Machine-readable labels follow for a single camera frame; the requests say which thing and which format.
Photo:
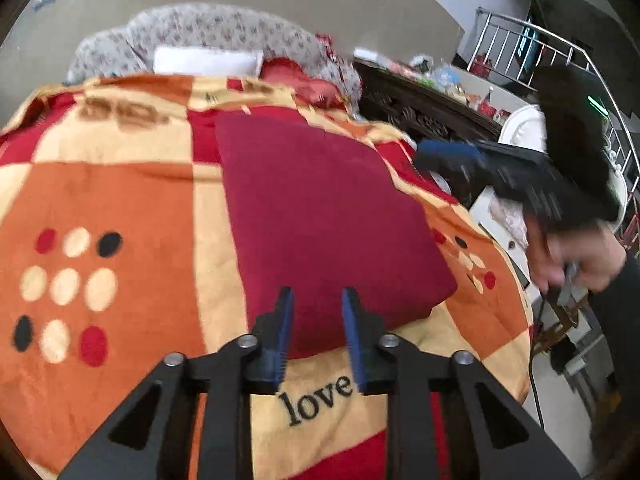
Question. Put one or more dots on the metal stair railing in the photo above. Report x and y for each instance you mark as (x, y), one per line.
(505, 35)

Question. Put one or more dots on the white chair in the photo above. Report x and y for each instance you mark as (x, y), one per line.
(525, 127)

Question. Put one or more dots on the clutter of small things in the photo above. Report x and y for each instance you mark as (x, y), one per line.
(445, 80)

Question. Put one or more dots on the floral grey quilt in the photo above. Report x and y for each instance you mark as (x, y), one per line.
(215, 27)

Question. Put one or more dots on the orange and red printed blanket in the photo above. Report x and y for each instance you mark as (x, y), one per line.
(125, 200)

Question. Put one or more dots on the white pillow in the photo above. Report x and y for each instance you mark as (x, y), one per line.
(205, 60)

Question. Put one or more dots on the dark red garment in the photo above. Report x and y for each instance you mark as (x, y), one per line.
(325, 210)

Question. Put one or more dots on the dark carved wooden cabinet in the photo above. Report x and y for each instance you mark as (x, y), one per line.
(400, 102)

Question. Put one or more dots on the red pillow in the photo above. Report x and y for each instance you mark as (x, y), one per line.
(300, 80)

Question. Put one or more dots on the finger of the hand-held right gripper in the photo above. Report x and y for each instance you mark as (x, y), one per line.
(450, 156)

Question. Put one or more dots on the person's right hand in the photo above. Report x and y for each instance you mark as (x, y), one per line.
(565, 255)

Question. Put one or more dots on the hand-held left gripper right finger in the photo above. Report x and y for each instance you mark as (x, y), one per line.
(352, 332)

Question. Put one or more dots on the person's right forearm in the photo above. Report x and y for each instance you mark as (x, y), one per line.
(617, 360)

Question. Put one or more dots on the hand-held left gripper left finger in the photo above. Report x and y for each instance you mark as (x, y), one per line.
(284, 330)

